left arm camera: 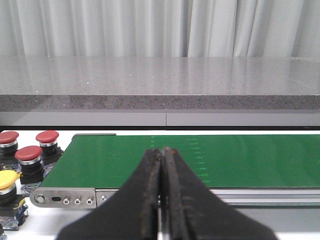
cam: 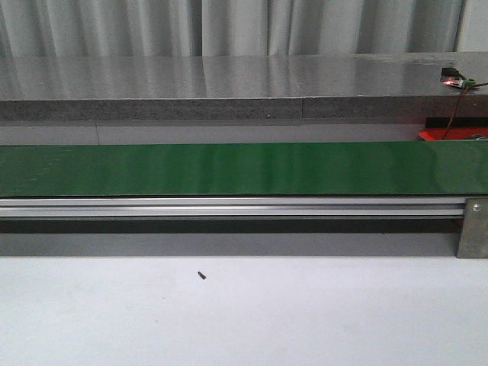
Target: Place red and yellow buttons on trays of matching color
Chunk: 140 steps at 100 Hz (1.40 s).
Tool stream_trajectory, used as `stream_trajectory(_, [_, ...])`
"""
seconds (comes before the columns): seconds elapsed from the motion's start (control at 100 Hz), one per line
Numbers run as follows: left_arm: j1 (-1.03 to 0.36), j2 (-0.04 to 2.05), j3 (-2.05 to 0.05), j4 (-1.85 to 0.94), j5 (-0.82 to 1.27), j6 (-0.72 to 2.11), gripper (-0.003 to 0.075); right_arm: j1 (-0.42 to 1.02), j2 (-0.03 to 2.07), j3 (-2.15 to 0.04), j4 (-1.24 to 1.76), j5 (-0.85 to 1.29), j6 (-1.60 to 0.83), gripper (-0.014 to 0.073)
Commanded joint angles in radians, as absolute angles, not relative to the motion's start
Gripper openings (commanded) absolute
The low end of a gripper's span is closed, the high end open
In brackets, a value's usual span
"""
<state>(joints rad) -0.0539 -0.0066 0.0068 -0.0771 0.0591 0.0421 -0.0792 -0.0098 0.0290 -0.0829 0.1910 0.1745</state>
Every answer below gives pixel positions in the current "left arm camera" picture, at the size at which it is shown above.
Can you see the white curtain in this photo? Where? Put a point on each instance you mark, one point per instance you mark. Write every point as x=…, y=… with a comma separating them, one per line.
x=160, y=28

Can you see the green conveyor belt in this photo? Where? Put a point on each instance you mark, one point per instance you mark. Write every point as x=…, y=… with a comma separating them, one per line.
x=220, y=161

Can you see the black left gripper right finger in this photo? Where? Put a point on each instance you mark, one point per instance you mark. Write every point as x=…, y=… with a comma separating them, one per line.
x=195, y=213

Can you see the aluminium conveyor frame rail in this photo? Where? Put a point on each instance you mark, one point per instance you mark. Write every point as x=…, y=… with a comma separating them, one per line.
x=269, y=197

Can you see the steel conveyor end plate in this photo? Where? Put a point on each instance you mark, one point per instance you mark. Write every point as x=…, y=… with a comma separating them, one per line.
x=64, y=197

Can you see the red mushroom push button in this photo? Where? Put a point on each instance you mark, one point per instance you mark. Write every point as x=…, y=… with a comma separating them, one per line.
x=8, y=147
x=31, y=163
x=48, y=142

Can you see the yellow mushroom push button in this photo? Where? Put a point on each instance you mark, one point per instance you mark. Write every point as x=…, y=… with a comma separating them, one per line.
x=13, y=207

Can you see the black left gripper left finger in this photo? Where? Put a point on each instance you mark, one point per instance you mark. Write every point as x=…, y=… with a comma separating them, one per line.
x=130, y=214

